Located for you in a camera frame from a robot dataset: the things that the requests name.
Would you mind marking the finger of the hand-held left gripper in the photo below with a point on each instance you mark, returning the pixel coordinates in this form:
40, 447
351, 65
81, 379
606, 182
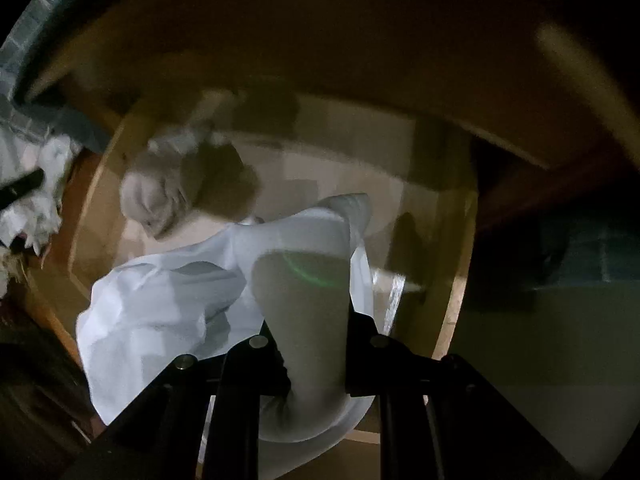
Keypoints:
20, 187

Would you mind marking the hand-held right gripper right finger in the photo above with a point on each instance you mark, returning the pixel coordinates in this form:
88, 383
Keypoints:
360, 360

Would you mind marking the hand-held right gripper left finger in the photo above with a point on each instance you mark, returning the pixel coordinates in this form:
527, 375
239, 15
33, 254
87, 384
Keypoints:
240, 375

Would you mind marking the white underwear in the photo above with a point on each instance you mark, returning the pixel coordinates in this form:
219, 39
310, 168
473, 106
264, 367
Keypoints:
165, 300

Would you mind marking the light grey crumpled underwear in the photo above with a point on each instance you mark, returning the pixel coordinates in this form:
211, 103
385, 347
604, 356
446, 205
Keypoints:
150, 195

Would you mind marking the crumpled white sheet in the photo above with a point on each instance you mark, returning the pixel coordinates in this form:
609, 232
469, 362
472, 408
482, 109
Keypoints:
35, 170

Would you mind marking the blue checked cloth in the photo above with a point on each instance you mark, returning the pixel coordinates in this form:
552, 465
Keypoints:
30, 40

